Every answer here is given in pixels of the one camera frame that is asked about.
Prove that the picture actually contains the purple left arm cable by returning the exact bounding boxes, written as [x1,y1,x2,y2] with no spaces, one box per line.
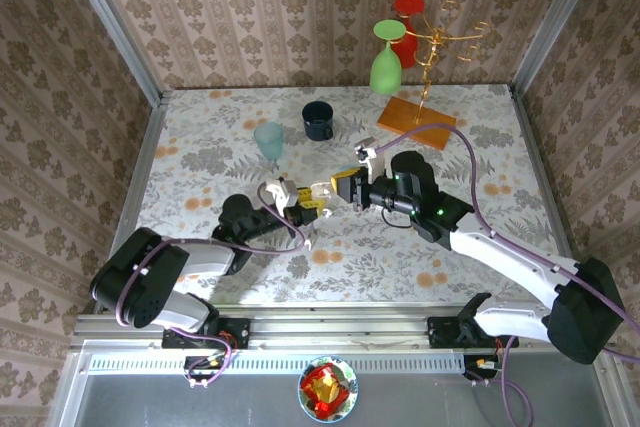
[114,181,307,388]

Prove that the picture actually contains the black power connector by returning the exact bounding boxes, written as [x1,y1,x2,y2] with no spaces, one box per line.
[462,354,501,384]
[183,354,235,389]

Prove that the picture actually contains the gold glass rack wooden base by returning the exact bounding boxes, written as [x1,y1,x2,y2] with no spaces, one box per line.
[376,0,494,152]

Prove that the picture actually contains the teal frosted tumbler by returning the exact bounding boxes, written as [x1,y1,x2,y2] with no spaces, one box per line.
[252,121,285,162]

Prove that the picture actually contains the floral tablecloth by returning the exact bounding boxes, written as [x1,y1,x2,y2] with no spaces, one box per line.
[107,84,589,308]

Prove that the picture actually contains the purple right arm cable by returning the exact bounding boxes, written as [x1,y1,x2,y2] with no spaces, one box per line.
[377,124,640,427]

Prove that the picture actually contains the dark navy mug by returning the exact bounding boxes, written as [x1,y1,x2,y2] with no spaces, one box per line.
[301,100,336,142]

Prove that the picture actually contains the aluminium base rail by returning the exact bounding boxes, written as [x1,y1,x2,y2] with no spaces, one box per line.
[69,302,614,351]

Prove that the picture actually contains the red gold foil candies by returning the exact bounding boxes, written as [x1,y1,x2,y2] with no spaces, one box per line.
[301,364,350,418]

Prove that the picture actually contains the red wine glass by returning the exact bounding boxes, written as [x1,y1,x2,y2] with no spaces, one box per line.
[392,0,429,70]

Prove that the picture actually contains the green wine glass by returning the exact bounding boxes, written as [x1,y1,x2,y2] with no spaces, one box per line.
[368,19,407,95]

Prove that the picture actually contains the white slotted cable duct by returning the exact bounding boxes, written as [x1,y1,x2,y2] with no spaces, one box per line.
[87,352,464,374]

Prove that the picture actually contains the thin black wire loop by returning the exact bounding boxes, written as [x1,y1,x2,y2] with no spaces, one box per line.
[380,206,417,229]

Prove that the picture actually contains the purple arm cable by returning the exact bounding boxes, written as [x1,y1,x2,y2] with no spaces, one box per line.
[114,181,307,388]
[377,124,640,427]

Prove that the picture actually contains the patterned ceramic bowl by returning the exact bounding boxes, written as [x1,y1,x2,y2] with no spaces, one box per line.
[298,355,359,422]

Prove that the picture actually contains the aluminium frame post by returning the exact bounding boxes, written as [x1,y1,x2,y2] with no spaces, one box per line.
[509,0,609,96]
[57,0,169,107]

